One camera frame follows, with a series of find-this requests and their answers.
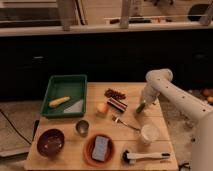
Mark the green pepper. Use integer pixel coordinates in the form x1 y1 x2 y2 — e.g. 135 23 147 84
135 102 146 114

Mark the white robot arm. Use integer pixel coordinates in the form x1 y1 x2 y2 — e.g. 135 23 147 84
142 69 213 171

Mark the translucent plastic cup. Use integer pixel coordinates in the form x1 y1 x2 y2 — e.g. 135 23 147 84
140 124 159 144

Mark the small metal cup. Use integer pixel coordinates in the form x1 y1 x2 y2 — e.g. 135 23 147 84
75 120 89 137

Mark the black striped box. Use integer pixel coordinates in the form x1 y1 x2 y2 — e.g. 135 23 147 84
107 98 127 113

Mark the bunch of dark grapes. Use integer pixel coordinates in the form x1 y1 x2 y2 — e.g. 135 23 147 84
104 89 126 100

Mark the metal fork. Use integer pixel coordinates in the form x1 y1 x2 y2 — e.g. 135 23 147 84
112 115 140 132

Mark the yellow orange fruit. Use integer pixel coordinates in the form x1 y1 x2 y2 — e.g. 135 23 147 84
97 103 109 115

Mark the blue sponge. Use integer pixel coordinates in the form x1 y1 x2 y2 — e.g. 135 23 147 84
92 136 109 161

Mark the grey triangular wedge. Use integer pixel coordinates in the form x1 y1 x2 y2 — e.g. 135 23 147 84
64 100 83 113

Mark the orange plate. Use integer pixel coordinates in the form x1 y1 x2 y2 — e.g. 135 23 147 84
83 134 115 168

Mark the green plastic tray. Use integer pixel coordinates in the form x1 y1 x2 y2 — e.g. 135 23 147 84
41 75 87 118

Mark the yellow corn cob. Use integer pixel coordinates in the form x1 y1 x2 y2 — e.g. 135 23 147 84
48 96 70 108

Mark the dark red bowl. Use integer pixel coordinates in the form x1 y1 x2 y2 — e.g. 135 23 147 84
37 129 65 158

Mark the black cable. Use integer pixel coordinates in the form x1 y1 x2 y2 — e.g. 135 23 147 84
0 108 34 146

